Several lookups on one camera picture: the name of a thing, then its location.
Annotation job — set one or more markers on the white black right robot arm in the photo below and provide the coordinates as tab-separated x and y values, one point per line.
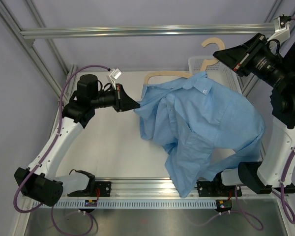
275	171

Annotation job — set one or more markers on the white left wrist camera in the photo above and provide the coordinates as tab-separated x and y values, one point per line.
113	75

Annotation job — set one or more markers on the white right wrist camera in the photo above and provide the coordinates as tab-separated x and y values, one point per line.
281	28

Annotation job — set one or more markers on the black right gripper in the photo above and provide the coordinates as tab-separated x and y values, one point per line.
241	58

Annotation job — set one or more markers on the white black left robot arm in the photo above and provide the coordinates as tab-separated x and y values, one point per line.
39	181

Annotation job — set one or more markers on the beige wooden clothes hanger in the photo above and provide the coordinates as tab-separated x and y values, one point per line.
206	63

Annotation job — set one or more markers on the white perforated plastic basket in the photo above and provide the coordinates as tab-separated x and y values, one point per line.
218	72

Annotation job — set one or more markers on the aluminium front rail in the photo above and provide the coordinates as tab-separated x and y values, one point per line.
146	187

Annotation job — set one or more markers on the aluminium right frame strut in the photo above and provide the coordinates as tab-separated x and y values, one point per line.
279	7

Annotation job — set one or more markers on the aluminium top crossbar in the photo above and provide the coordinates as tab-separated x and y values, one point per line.
138	31

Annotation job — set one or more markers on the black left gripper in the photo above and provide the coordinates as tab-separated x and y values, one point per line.
122	102

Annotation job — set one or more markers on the aluminium frame strut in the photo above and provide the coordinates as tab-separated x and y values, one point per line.
15	28
279	7

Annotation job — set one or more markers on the blue button-up shirt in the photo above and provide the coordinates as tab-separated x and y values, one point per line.
204	127

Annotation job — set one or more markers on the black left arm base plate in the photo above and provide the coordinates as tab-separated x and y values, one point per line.
102	189

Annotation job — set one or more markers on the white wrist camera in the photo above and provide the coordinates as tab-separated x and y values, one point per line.
281	28
113	75

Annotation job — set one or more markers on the aluminium left frame strut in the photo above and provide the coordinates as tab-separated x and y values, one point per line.
15	28

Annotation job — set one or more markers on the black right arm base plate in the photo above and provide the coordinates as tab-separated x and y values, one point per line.
214	189

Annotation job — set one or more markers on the white slotted cable duct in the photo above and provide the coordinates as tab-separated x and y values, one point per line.
106	203

